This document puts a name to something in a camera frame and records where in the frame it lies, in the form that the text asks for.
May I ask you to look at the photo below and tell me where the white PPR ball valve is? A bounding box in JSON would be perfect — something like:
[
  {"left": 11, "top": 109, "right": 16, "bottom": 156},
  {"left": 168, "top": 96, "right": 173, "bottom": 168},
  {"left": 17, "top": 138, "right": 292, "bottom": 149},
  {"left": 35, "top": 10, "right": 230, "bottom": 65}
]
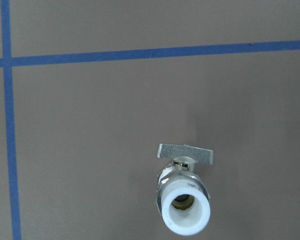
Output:
[{"left": 155, "top": 143, "right": 213, "bottom": 236}]

